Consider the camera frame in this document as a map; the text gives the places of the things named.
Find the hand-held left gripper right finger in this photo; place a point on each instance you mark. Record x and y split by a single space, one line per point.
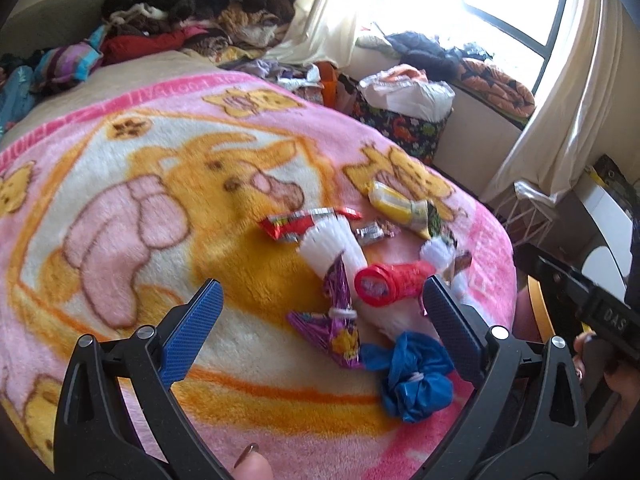
447 322

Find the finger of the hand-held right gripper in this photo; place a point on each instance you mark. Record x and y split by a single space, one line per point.
570 287

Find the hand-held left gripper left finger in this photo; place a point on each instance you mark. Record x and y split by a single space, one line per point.
196 327

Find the yellow rimmed black bin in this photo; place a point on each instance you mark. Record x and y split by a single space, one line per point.
542 310

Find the blue plastic bag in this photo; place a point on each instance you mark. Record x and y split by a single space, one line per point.
415 375

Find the white foam fruit net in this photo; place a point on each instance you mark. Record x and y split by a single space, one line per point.
440 255
327 245

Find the person's right hand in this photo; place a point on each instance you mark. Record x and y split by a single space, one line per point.
620 400

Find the person's left hand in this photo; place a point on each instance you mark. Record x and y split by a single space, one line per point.
252 466

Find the white desk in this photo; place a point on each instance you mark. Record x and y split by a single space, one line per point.
607 220

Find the red plastic cup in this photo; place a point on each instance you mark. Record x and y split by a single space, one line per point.
395 282

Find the dark bag with yellow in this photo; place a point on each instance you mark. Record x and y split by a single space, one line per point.
610 172

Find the green snack packet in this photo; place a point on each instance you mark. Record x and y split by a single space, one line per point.
436 222

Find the silver candy wrapper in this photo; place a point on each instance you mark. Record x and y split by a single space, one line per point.
389 229
369 236

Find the purple snack wrapper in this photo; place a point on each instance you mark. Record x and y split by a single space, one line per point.
332 332

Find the pink printed blanket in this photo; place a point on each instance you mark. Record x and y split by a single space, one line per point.
150 210

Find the yellow snack packet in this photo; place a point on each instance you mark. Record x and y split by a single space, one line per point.
395 205

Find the red snack wrapper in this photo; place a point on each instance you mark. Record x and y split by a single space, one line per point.
295 224

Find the cream curtain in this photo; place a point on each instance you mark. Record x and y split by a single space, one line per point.
325 10
585 85

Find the dinosaur print basket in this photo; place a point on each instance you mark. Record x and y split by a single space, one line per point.
400 132

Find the orange patterned quilt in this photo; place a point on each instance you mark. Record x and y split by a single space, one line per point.
495 87

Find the white plastic bag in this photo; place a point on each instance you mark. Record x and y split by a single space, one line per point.
415 92

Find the orange bag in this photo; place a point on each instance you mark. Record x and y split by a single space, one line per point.
330 82

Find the dark padded jacket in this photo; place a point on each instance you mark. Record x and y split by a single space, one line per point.
425 52

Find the striped cloth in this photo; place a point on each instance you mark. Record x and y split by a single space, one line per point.
70 62

